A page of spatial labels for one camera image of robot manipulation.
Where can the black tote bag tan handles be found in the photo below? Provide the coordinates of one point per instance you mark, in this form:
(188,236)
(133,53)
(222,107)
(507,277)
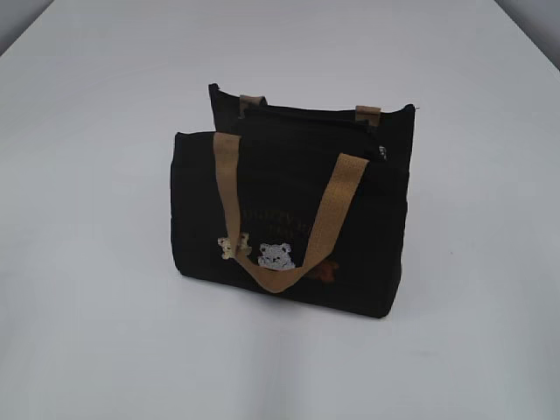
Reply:
(306,204)

